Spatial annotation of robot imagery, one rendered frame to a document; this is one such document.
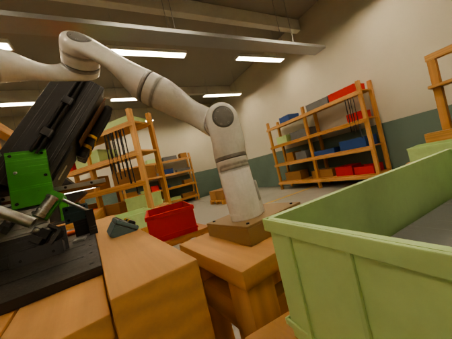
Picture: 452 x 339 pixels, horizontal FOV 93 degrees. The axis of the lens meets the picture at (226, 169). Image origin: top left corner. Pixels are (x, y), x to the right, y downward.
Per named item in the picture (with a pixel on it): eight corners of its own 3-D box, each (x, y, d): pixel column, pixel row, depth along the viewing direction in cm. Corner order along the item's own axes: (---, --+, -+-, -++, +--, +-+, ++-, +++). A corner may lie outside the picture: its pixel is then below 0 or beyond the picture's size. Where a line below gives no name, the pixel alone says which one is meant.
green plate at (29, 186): (59, 206, 83) (50, 157, 87) (55, 200, 76) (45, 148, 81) (19, 215, 76) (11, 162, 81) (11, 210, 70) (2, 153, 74)
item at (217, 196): (237, 195, 800) (233, 176, 801) (251, 194, 736) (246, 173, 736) (210, 204, 730) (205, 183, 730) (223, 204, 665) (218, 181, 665)
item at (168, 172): (200, 199, 972) (189, 151, 973) (125, 220, 825) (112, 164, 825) (196, 198, 1020) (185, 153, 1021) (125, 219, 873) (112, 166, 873)
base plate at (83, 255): (93, 226, 138) (92, 222, 138) (103, 274, 47) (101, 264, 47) (3, 252, 115) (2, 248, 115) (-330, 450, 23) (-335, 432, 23)
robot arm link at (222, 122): (235, 96, 59) (251, 157, 58) (228, 109, 68) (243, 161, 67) (202, 103, 57) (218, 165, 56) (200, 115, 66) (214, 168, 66)
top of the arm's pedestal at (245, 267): (256, 222, 84) (254, 212, 84) (336, 232, 57) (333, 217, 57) (181, 257, 66) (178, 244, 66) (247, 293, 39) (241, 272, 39)
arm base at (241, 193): (247, 211, 68) (233, 159, 68) (269, 210, 61) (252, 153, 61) (224, 221, 62) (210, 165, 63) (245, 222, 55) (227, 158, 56)
